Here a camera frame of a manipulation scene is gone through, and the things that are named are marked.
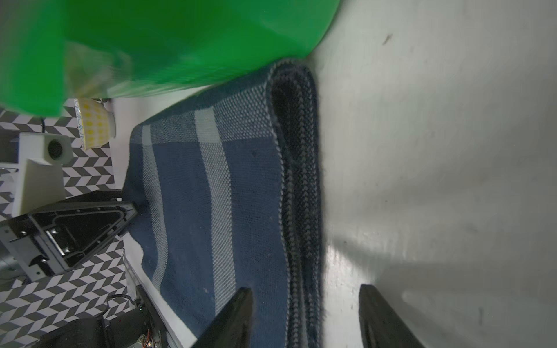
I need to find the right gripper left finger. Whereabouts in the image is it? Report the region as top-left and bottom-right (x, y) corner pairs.
(191, 287), (253, 348)

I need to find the navy striped scarf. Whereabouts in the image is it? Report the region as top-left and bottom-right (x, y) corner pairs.
(123, 59), (323, 347)

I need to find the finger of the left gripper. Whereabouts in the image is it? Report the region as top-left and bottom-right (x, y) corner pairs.
(1, 201), (137, 282)

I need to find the patterned small bowl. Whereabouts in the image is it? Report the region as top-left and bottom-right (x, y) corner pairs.
(74, 98), (116, 150)

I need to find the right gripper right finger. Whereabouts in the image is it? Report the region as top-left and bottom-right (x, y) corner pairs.
(358, 284), (424, 348)

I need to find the green plastic basket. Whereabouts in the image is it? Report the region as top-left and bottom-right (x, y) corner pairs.
(1, 1), (339, 117)

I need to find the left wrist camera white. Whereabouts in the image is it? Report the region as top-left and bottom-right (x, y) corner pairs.
(12, 133), (73, 217)

